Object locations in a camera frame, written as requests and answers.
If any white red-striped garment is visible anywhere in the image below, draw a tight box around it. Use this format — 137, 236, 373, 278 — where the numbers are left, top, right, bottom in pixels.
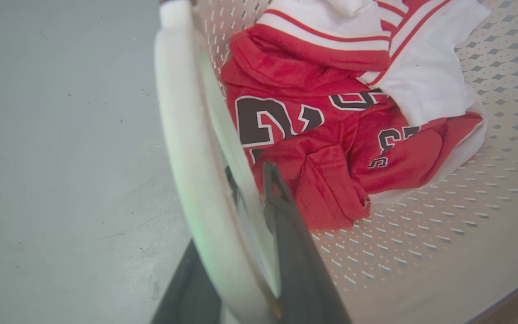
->
257, 0, 492, 205

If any red numbered jersey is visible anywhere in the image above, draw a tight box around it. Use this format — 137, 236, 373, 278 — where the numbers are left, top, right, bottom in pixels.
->
220, 23, 484, 231

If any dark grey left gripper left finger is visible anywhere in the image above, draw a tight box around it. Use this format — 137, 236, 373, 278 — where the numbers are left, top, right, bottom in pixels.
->
151, 239, 222, 324

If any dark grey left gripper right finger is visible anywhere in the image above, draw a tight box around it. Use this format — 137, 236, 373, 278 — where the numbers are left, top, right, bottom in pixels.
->
263, 162, 352, 324

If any white perforated laundry basket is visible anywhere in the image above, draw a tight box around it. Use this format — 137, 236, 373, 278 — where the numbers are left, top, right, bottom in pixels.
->
154, 0, 518, 324

